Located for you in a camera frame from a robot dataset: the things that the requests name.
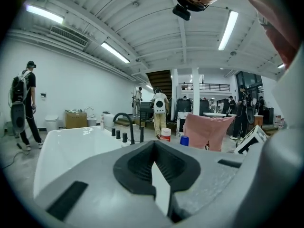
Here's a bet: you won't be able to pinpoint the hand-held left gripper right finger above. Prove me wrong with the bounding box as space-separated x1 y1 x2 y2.
153 140 253 228

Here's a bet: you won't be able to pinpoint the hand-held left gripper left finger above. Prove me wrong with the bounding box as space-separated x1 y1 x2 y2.
33 140 172 228

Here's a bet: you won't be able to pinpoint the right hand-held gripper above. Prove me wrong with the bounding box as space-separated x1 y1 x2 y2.
233 124 268 155

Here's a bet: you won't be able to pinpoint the white bathtub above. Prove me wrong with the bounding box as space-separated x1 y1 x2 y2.
33 125 172 218

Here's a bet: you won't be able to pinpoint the black bathtub faucet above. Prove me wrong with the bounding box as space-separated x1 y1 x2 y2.
113 112 136 145

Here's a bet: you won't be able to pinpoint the wooden side table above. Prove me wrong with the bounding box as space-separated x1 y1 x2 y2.
252 114 265 128

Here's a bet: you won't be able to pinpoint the pink cloth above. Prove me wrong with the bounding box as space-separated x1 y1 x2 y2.
183 113 237 152

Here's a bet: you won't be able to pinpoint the red bottle with white cap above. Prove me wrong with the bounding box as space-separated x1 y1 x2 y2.
161 127 172 143

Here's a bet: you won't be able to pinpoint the round white trash bin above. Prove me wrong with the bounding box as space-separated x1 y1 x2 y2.
103 113 115 128

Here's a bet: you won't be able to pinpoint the wooden steps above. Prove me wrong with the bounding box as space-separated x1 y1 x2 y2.
117 117 141 126

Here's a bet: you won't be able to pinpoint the open cardboard box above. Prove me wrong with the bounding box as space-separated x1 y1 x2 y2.
65 110 88 129

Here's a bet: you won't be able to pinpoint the white toilet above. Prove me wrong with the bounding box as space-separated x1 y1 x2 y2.
45 114 59 132

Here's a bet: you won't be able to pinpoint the dark work table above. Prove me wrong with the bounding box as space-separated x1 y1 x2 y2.
139 101 155 128

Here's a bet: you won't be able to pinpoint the white round-window backpack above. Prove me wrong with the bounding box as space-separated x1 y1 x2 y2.
153 98 166 115

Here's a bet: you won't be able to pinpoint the wooden staircase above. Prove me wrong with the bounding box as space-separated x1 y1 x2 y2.
145 69 173 100

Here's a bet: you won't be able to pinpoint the person's red shirt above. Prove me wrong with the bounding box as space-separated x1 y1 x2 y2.
231 0 303 70

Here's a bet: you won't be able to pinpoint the ceiling tube light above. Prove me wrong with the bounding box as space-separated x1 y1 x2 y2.
100 41 131 64
25 4 65 25
218 10 239 51

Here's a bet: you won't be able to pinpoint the ceiling air vent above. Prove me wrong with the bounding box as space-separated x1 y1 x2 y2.
49 25 89 48

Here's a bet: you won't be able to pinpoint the steel frame sink table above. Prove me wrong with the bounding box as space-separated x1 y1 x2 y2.
202 104 228 118

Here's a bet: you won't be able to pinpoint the marble pattern pedestal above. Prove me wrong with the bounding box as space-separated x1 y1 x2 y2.
176 111 194 138

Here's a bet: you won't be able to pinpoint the black head camera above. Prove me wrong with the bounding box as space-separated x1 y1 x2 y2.
171 3 192 21

